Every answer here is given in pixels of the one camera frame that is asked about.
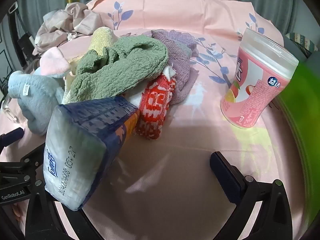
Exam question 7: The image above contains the green waffle towel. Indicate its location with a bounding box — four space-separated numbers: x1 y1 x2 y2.
67 34 169 104

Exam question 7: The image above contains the pink plastic canister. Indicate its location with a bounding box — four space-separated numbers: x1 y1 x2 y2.
220 27 300 130

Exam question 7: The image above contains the blue white tissue pack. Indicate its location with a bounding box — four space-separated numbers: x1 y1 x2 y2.
44 96 141 211

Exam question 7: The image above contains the striped cushion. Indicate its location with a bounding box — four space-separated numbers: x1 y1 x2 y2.
285 31 319 58

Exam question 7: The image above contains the pink plush item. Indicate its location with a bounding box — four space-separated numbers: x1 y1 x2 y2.
39 47 71 78

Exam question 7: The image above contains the purple waffle towel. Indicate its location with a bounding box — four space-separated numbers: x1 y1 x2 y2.
144 29 200 105

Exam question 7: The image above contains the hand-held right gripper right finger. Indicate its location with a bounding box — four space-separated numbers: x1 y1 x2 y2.
209 151 311 240

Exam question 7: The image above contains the pink floral bedsheet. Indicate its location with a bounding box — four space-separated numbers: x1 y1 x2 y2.
0 0 312 240

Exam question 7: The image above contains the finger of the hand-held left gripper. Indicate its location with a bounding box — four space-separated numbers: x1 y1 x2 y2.
0 127 25 153
20 143 48 180

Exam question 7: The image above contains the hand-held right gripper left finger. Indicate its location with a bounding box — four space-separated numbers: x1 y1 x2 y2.
24 179 101 240

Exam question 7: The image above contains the red white patterned sock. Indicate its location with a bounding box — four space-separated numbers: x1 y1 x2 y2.
134 74 177 140

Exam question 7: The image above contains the green plastic basket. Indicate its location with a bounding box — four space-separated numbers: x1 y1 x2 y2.
276 59 320 220

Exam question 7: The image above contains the beige white knit sock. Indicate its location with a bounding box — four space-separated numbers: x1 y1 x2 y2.
89 27 115 57

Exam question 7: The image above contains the crumpled beige cloth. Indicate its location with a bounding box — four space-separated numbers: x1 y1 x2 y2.
32 2 110 55

